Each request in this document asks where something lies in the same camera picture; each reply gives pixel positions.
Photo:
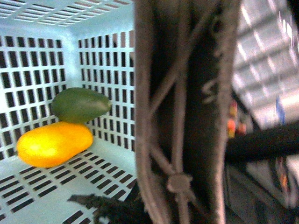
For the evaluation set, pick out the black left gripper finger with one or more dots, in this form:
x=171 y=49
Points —
x=117 y=212

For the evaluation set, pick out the yellow mango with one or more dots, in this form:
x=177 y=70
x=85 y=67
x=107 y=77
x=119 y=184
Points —
x=52 y=145

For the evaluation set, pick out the green avocado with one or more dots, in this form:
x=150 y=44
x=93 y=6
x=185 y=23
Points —
x=80 y=105

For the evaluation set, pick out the light blue plastic basket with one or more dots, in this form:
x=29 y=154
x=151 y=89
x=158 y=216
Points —
x=70 y=60

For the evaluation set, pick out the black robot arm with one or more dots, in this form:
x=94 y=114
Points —
x=261 y=186

